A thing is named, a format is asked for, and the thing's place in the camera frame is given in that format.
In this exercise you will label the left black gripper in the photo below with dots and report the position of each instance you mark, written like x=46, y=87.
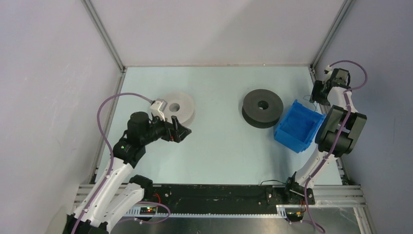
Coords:
x=176, y=134

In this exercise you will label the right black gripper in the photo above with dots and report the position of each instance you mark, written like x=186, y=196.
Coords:
x=315, y=96

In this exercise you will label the white cable spool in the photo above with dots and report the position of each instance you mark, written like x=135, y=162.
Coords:
x=181, y=105

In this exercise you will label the blue plastic bin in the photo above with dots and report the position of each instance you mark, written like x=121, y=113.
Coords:
x=298, y=128

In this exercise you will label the black cable spool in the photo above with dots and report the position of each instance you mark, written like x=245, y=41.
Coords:
x=262, y=108

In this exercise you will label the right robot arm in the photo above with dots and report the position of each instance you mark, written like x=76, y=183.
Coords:
x=336, y=136

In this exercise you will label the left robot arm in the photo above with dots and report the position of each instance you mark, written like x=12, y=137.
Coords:
x=102, y=208

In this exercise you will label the left controller board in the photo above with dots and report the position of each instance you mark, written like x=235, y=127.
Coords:
x=148, y=211

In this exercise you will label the controller board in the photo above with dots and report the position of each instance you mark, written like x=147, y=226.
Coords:
x=294, y=217
x=148, y=211

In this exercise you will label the right controller board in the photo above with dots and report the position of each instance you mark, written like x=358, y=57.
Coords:
x=294, y=217

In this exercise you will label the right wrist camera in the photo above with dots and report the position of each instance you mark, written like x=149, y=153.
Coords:
x=336, y=77

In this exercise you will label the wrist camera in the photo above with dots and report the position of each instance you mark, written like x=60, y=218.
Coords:
x=336, y=77
x=157, y=108

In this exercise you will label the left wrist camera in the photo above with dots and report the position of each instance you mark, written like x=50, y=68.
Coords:
x=157, y=108

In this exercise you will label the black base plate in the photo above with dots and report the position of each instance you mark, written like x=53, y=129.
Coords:
x=204, y=199

